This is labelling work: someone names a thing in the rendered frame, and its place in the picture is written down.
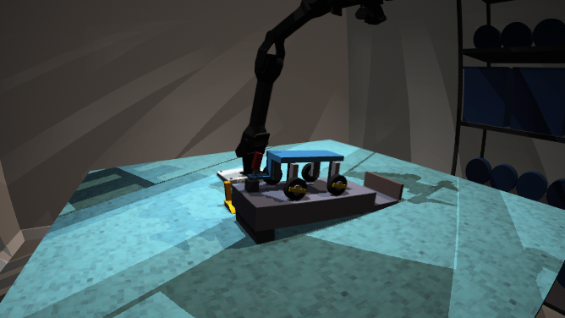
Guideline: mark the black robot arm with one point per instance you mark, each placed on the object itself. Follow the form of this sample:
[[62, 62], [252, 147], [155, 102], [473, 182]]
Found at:
[[269, 66]]

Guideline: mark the dark grey ramp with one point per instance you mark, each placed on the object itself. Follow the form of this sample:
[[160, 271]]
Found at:
[[260, 207]]

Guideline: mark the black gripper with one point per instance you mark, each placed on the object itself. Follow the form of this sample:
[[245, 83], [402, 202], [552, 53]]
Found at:
[[356, 2]]

